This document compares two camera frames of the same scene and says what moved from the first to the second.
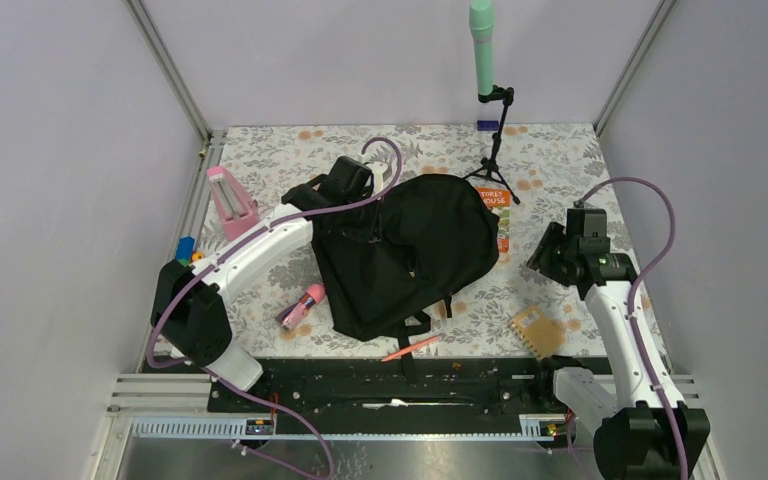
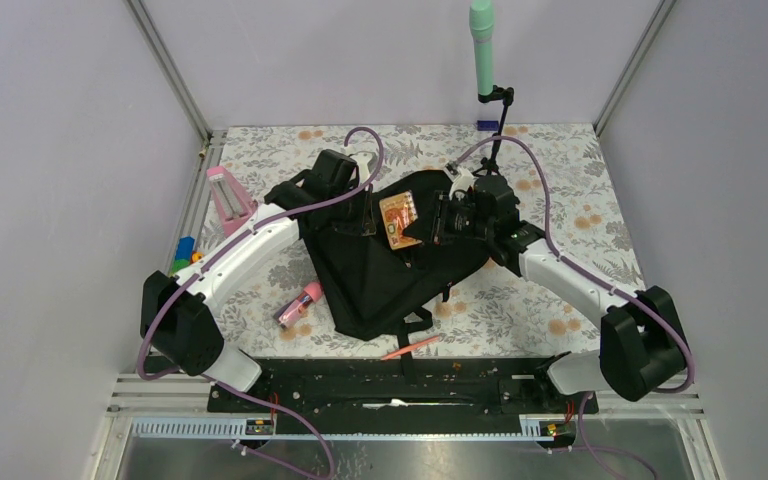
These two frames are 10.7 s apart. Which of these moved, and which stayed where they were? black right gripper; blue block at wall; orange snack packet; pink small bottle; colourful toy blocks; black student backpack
Moved: orange snack packet; black right gripper
Stayed: blue block at wall; colourful toy blocks; pink small bottle; black student backpack
